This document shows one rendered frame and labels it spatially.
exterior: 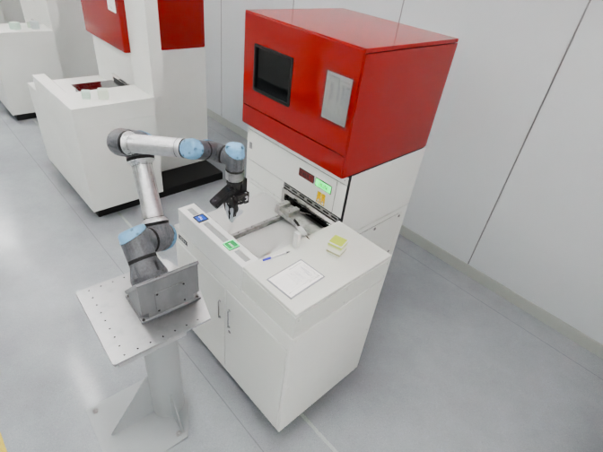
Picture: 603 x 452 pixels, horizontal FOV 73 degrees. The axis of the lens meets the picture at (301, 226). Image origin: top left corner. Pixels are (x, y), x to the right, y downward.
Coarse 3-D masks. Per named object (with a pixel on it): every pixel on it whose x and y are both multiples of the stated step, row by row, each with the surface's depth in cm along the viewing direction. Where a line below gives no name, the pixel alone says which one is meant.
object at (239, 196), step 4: (244, 180) 170; (228, 184) 166; (232, 184) 165; (236, 184) 165; (240, 184) 167; (244, 184) 171; (236, 188) 169; (240, 188) 171; (244, 188) 172; (236, 192) 170; (240, 192) 172; (244, 192) 173; (248, 192) 172; (232, 196) 169; (236, 196) 170; (240, 196) 170; (244, 196) 172; (248, 196) 174; (228, 200) 172; (232, 200) 169; (236, 200) 170; (240, 200) 173; (244, 200) 173; (248, 200) 175; (232, 204) 170
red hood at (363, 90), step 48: (288, 48) 192; (336, 48) 171; (384, 48) 169; (432, 48) 193; (288, 96) 202; (336, 96) 180; (384, 96) 185; (432, 96) 215; (288, 144) 215; (336, 144) 190; (384, 144) 206
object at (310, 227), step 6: (276, 210) 231; (282, 210) 230; (282, 216) 229; (294, 216) 226; (300, 216) 227; (294, 222) 223; (300, 222) 222; (306, 222) 223; (312, 222) 223; (306, 228) 219; (312, 228) 219; (318, 228) 220
